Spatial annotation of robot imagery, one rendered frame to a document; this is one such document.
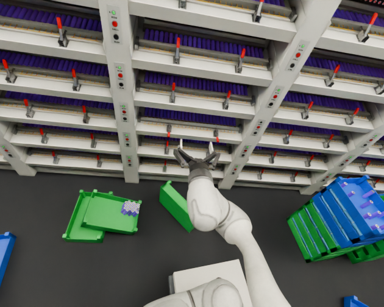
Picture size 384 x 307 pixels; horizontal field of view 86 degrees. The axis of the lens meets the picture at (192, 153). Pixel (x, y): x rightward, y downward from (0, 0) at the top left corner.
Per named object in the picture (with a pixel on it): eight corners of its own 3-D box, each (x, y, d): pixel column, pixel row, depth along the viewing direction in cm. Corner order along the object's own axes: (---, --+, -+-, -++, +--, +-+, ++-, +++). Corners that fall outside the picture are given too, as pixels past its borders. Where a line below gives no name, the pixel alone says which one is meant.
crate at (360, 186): (397, 234, 101) (412, 228, 95) (365, 239, 97) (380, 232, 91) (356, 182, 120) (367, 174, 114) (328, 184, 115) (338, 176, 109)
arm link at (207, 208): (179, 187, 71) (203, 204, 78) (180, 227, 59) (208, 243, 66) (203, 171, 67) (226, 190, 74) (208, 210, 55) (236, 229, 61)
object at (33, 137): (121, 155, 127) (117, 145, 115) (14, 145, 119) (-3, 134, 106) (127, 127, 135) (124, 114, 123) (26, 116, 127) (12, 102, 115)
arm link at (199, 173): (211, 196, 75) (208, 184, 80) (216, 178, 70) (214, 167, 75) (186, 194, 74) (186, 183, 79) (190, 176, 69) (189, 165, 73)
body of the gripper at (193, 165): (186, 181, 78) (186, 165, 85) (208, 183, 79) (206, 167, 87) (189, 167, 74) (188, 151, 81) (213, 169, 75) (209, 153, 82)
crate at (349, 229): (383, 239, 107) (397, 234, 101) (352, 243, 103) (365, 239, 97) (347, 189, 126) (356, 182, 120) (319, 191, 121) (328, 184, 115)
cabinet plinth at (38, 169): (309, 190, 172) (312, 187, 168) (22, 170, 142) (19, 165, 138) (302, 175, 182) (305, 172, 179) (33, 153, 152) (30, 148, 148)
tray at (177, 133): (239, 144, 122) (245, 136, 114) (136, 134, 114) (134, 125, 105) (237, 116, 131) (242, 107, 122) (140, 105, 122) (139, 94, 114)
